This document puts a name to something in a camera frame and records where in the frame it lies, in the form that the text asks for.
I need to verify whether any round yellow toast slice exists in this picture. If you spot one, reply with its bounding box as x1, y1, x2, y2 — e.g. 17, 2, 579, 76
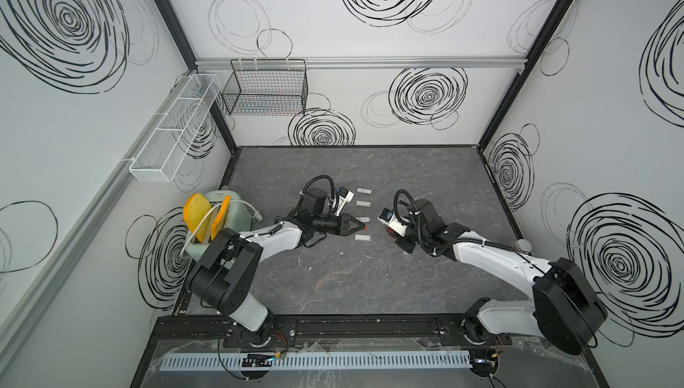
183, 193, 213, 243

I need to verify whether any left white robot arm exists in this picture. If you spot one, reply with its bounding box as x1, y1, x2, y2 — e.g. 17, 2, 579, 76
185, 188, 365, 337

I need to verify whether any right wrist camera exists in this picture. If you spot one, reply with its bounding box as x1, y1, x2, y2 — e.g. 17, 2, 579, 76
378, 208, 407, 238

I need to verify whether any black corrugated cable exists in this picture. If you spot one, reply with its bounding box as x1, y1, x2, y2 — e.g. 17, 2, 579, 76
300, 174, 336, 202

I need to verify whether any orange toast slice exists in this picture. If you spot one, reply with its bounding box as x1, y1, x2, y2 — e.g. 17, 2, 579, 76
210, 196, 231, 240

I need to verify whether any green toaster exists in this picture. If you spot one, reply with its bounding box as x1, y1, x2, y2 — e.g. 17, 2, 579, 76
182, 190, 263, 262

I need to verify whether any grey slotted cable duct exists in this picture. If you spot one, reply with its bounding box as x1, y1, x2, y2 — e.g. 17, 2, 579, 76
159, 351, 472, 371

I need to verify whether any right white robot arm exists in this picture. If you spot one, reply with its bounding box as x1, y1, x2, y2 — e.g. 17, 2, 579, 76
379, 199, 608, 355

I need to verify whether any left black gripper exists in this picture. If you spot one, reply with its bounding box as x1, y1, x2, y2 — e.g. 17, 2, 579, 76
311, 213, 363, 238

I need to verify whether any white wire shelf basket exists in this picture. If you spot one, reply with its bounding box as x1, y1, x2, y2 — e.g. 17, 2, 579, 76
129, 74, 220, 183

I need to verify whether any black wire basket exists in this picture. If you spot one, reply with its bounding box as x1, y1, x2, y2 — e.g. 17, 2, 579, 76
222, 58, 308, 117

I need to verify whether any light spice jar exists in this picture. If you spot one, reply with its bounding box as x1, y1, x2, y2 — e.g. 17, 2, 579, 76
515, 238, 532, 254

